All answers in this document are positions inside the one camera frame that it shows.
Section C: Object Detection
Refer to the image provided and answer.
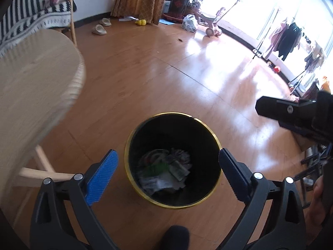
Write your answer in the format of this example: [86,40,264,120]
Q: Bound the potted plant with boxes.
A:
[166,0,227,24]

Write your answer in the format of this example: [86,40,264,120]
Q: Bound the clothes drying rack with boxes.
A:
[251,5,333,97]

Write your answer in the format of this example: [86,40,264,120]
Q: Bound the white tissue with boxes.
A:
[138,172,186,194]

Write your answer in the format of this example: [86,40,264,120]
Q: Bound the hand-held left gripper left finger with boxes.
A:
[29,149,120,250]

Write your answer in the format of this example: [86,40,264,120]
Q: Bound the green snack packet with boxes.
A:
[146,163,169,176]

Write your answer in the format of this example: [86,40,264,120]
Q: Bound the black folding metal frame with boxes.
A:
[294,146,333,188]

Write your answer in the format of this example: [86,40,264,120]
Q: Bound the black bin with gold rim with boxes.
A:
[124,112,223,210]

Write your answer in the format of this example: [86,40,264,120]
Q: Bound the black white striped sofa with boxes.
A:
[0,0,77,56]

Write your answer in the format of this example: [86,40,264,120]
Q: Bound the wooden table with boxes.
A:
[0,27,86,230]

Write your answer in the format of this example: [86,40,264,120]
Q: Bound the pink child's tricycle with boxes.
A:
[193,0,241,37]

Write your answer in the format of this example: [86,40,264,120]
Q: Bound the person's right hand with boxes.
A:
[304,177,326,230]

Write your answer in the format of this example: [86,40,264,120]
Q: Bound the black hanging garment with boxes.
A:
[276,22,303,60]

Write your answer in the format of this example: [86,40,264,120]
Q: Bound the pink hanging garment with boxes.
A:
[264,22,287,54]

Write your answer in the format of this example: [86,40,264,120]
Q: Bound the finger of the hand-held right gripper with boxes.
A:
[256,96,317,126]
[279,121,331,144]

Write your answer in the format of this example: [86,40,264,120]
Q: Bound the person's black shoe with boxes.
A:
[161,225,190,250]

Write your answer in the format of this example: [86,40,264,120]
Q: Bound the wooden sofa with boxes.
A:
[0,0,78,58]

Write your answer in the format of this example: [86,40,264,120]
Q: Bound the printed plastic bag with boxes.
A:
[181,14,199,33]

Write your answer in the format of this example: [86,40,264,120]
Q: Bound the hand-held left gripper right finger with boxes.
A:
[219,148,306,250]

